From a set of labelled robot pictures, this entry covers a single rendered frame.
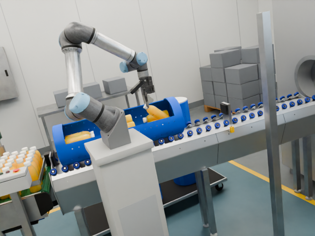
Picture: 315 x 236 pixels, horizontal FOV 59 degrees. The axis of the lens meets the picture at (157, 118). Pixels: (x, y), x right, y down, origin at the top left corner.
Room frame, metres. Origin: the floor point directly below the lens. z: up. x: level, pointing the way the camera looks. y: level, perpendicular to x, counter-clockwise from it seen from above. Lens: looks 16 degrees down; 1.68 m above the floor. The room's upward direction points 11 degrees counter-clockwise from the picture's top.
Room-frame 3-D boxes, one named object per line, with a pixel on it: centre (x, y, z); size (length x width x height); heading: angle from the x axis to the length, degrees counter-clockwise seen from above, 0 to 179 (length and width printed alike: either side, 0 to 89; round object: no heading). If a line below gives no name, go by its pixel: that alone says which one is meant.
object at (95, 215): (2.57, 0.20, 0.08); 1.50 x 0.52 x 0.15; 112
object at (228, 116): (2.12, -0.54, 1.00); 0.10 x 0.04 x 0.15; 14
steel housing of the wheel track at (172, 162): (2.05, -0.26, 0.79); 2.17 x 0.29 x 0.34; 104
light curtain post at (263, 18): (1.84, -0.77, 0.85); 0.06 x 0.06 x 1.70; 14
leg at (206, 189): (1.98, -0.28, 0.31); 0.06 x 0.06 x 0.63; 14
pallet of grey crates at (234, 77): (5.22, -1.59, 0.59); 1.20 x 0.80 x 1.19; 22
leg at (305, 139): (2.22, -1.23, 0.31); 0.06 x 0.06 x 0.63; 14
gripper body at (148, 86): (1.92, 0.03, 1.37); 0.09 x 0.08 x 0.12; 104
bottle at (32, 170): (1.61, 0.83, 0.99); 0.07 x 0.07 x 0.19
